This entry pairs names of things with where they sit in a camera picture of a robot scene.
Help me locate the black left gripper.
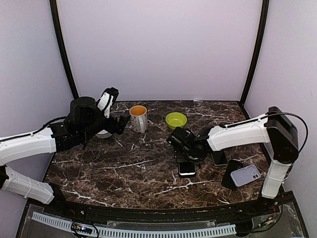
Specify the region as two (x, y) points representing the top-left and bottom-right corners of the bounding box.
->
(80, 112), (130, 141)

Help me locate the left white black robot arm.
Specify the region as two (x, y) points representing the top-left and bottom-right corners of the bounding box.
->
(0, 94), (130, 216)

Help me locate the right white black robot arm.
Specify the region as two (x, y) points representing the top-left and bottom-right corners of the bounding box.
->
(166, 107), (304, 215)

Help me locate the black phone under lavender case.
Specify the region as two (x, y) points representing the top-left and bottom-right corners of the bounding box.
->
(221, 160), (243, 190)

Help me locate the white mug orange inside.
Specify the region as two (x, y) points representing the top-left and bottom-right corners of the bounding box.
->
(129, 105), (148, 134)

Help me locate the white scalloped bowl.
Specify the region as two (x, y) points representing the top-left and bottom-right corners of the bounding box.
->
(96, 130), (112, 139)

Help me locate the green bowl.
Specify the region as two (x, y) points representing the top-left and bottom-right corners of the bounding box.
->
(165, 112), (187, 130)

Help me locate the white-edged smartphone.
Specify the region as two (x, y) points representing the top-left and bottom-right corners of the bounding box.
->
(211, 150), (228, 166)

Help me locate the small circuit board with leds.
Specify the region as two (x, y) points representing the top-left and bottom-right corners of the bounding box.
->
(71, 223), (93, 235)

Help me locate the black front table rail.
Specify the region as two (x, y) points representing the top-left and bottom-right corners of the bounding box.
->
(44, 198), (282, 224)

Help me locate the left black frame post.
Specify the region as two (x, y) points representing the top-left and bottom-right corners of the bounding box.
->
(49, 0), (79, 99)

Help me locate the black frame post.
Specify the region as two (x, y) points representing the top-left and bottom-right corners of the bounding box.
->
(239, 0), (270, 107)
(49, 0), (79, 99)

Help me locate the right black frame post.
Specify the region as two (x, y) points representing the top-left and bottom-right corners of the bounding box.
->
(239, 0), (270, 107)

